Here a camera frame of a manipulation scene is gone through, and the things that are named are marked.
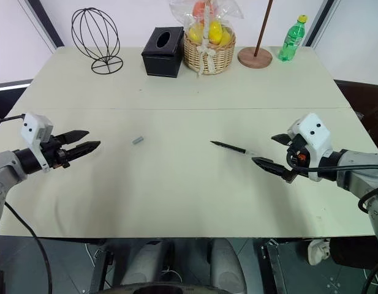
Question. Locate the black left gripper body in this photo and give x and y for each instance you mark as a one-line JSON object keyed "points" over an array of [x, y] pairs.
{"points": [[55, 151]]}

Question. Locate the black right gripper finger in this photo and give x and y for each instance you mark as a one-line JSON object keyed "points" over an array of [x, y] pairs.
{"points": [[282, 139], [269, 165]]}

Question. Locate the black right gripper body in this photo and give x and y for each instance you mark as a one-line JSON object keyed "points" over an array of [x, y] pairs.
{"points": [[296, 156]]}

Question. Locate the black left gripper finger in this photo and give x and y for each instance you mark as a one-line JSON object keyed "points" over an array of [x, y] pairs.
{"points": [[84, 148], [74, 135]]}

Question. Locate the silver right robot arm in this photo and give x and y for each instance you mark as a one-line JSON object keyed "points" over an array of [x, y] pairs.
{"points": [[360, 174]]}

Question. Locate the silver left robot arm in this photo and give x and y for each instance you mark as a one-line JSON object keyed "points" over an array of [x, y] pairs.
{"points": [[6, 167]]}

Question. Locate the black pen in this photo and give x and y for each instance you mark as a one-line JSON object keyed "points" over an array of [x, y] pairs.
{"points": [[233, 147]]}

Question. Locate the grey pen cap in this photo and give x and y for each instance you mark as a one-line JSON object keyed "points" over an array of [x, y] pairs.
{"points": [[137, 140]]}

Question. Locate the wooden stand with pole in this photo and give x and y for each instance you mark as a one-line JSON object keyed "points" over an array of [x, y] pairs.
{"points": [[256, 52]]}

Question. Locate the white power adapter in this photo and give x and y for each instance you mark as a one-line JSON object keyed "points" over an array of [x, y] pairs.
{"points": [[319, 251]]}

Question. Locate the green plastic bottle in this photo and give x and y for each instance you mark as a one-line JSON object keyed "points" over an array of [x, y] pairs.
{"points": [[291, 39]]}

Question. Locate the grey right robot leg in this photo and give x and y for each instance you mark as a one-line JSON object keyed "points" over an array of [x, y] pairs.
{"points": [[225, 263]]}

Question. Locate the grey robot leg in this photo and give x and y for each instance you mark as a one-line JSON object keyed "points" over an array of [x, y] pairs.
{"points": [[225, 263], [142, 263]]}

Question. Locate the wicker fruit basket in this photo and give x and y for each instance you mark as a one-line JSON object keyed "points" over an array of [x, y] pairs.
{"points": [[208, 50]]}

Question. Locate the black leather tissue box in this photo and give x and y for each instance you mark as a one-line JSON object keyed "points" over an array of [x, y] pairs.
{"points": [[163, 52]]}

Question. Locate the grey left robot leg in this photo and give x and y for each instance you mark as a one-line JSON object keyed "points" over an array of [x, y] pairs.
{"points": [[142, 263]]}

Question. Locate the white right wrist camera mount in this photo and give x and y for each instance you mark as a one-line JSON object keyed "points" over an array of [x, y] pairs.
{"points": [[314, 137]]}

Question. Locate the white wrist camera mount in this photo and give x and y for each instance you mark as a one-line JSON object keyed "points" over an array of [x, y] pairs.
{"points": [[35, 128], [314, 137]]}

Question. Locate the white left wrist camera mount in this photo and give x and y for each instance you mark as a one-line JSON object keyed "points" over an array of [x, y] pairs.
{"points": [[35, 128]]}

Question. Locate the black table leg frame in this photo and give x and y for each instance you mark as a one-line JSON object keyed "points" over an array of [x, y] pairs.
{"points": [[100, 266], [273, 263]]}

